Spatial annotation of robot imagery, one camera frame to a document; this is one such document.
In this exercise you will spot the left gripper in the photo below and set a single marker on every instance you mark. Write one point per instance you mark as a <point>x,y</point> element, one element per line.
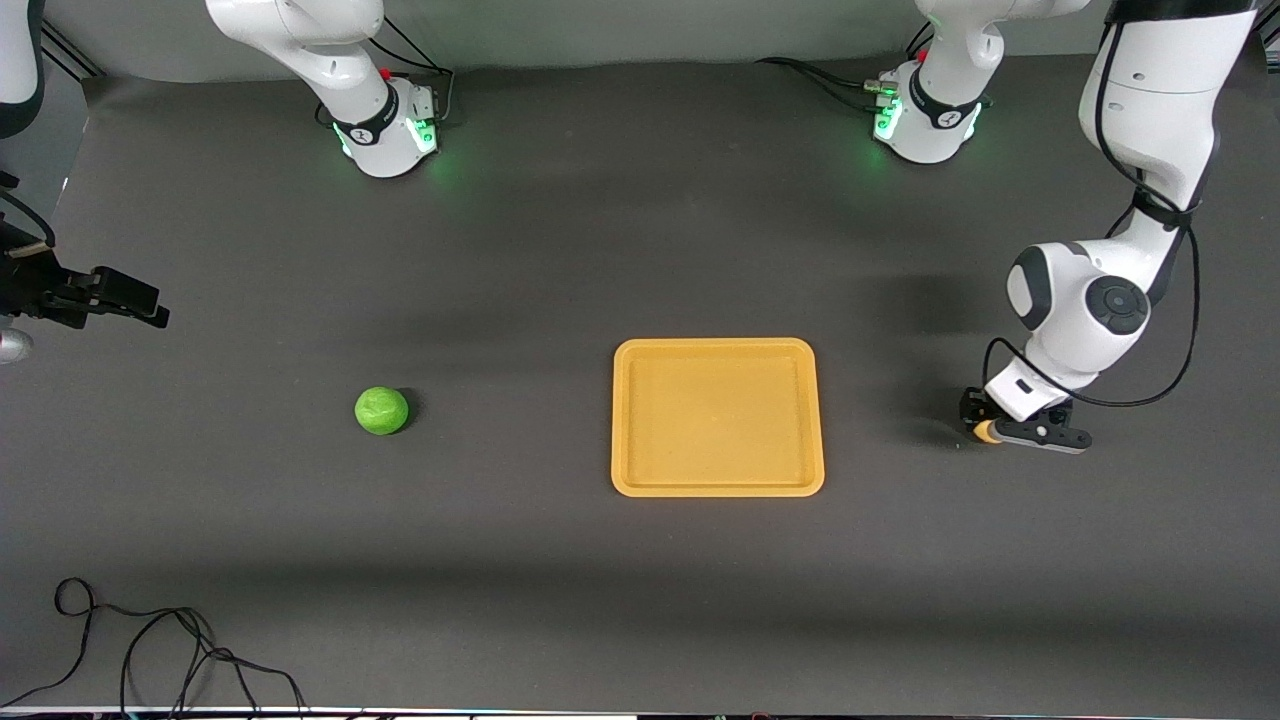
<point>970,407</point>

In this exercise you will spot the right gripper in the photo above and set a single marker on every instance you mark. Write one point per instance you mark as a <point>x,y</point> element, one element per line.
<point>30,283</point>

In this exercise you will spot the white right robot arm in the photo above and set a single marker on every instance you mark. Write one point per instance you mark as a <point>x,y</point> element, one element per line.
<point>330,60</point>

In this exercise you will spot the black aluminium frame rail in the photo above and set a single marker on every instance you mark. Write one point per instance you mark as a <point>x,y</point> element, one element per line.
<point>1268,38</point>
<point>72,55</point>

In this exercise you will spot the green apple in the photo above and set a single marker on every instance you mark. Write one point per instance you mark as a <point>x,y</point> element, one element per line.
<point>381,411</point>

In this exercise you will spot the yellow plastic tray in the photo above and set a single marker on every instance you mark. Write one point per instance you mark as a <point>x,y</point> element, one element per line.
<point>716,420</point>

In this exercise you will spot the dark grey table mat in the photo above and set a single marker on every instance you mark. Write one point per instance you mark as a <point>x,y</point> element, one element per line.
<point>600,250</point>

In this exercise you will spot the yellow potato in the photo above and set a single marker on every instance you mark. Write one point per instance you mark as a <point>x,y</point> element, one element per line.
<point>986,432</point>

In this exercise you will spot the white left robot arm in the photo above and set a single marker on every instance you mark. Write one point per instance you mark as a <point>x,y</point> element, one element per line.
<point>1150,100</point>

